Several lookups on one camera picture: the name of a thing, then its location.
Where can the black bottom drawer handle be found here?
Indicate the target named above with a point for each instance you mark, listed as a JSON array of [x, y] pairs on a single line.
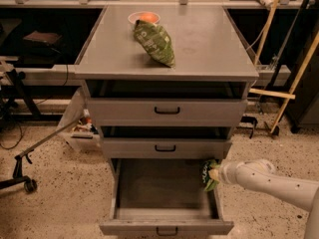
[[170, 231]]

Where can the white bowl with orange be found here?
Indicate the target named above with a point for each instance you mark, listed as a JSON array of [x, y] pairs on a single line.
[[147, 16]]

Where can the green rice chip bag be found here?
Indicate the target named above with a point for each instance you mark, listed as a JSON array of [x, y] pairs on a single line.
[[209, 184]]

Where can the black drawer handle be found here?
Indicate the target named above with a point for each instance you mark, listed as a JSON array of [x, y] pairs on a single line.
[[170, 231], [159, 111], [159, 148]]

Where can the grey drawer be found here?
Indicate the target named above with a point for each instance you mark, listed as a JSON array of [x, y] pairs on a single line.
[[192, 142], [120, 102], [151, 193]]

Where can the dark box on shelf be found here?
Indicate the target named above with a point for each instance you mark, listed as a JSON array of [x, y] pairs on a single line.
[[39, 39]]

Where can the grey middle drawer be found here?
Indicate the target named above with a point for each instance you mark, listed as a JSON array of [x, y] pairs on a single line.
[[192, 142]]

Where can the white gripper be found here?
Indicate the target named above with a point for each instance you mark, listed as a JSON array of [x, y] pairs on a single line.
[[226, 174]]

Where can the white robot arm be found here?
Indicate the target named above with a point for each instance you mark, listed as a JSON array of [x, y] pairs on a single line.
[[259, 175]]

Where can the grey drawer cabinet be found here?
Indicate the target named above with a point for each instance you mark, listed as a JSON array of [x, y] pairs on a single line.
[[205, 45]]

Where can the grey top drawer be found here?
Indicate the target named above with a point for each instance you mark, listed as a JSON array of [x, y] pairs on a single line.
[[120, 102]]

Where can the grey bottom drawer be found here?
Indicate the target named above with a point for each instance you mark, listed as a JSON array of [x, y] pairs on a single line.
[[151, 193]]

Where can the black top drawer handle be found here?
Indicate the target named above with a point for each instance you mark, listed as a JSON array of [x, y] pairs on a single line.
[[159, 111]]

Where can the clear plastic storage bin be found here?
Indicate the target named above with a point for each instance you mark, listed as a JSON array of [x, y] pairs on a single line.
[[78, 130]]

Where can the dark green snack bag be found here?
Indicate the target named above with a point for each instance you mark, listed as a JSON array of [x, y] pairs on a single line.
[[156, 42]]

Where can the black middle drawer handle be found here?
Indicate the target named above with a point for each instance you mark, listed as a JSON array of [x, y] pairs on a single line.
[[159, 148]]

